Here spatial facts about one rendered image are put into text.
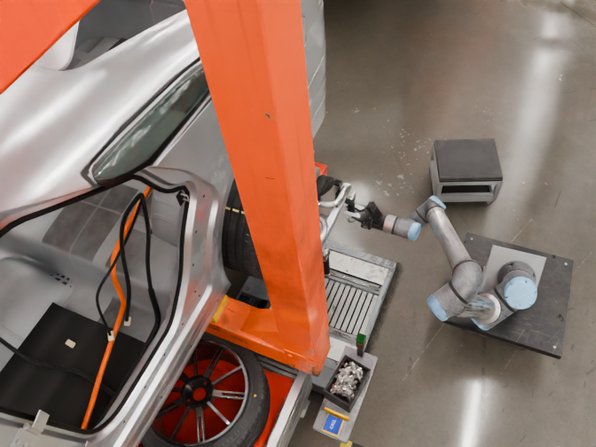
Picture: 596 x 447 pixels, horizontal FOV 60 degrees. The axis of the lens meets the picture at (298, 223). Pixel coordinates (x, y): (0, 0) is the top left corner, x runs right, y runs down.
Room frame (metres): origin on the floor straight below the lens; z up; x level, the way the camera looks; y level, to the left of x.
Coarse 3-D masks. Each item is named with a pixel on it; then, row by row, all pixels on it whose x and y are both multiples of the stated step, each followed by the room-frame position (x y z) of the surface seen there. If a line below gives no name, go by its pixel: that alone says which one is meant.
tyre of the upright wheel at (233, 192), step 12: (228, 204) 1.44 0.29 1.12; (240, 204) 1.42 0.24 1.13; (228, 216) 1.39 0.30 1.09; (240, 216) 1.38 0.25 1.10; (228, 228) 1.37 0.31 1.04; (240, 228) 1.34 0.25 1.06; (228, 240) 1.33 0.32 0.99; (240, 240) 1.31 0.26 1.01; (252, 240) 1.29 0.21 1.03; (228, 252) 1.31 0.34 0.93; (240, 252) 1.28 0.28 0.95; (252, 252) 1.26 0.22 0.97; (228, 264) 1.32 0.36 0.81; (240, 264) 1.27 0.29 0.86; (252, 264) 1.25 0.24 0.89; (252, 276) 1.27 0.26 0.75
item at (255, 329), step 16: (240, 304) 1.16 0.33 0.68; (224, 320) 1.09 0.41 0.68; (240, 320) 1.08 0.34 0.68; (256, 320) 1.04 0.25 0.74; (272, 320) 1.00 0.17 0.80; (224, 336) 1.06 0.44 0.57; (240, 336) 1.00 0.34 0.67; (256, 336) 0.98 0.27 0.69; (272, 336) 0.93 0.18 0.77; (272, 352) 0.92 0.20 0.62
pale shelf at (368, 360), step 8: (344, 352) 0.94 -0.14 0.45; (352, 352) 0.93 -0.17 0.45; (360, 360) 0.88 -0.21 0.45; (368, 360) 0.88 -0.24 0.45; (376, 360) 0.87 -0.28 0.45; (368, 384) 0.77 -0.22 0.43; (328, 400) 0.72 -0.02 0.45; (360, 400) 0.69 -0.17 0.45; (320, 408) 0.69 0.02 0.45; (328, 408) 0.68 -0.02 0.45; (336, 408) 0.67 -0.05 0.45; (320, 416) 0.65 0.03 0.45; (336, 416) 0.64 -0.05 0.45; (352, 416) 0.63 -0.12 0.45; (320, 424) 0.61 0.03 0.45; (344, 424) 0.60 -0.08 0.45; (352, 424) 0.59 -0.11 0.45; (320, 432) 0.58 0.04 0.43; (344, 432) 0.56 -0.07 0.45; (344, 440) 0.53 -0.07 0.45
